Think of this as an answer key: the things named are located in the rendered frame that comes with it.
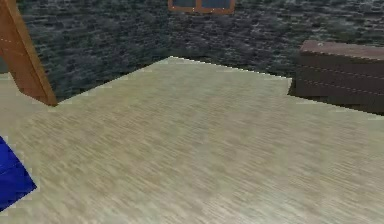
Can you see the brown framed window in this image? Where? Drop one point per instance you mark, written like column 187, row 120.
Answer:
column 201, row 5

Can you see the dark brown chest of drawers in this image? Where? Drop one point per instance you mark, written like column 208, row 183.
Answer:
column 343, row 76

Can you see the brown wooden room door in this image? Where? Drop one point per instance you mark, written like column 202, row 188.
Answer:
column 23, row 60

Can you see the blue bed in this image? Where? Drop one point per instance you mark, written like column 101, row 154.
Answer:
column 11, row 180

